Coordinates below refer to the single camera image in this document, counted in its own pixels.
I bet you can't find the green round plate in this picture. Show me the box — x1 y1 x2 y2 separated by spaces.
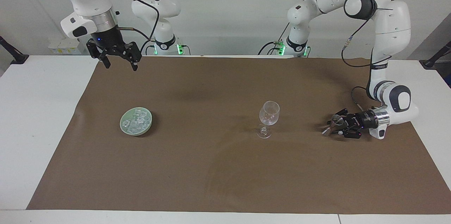
119 107 154 136

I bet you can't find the black stand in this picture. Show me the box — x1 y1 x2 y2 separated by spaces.
0 36 30 65
419 40 451 70

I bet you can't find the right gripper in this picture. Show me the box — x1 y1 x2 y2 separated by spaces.
86 27 142 71

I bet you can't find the clear wine glass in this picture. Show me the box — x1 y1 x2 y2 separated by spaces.
256 101 280 139

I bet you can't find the black cable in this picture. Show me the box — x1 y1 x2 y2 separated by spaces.
101 0 160 55
303 0 395 112
258 23 291 56

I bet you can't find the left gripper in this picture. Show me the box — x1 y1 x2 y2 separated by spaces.
321 109 376 139

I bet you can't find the white box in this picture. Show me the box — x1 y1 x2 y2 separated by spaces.
48 38 82 55

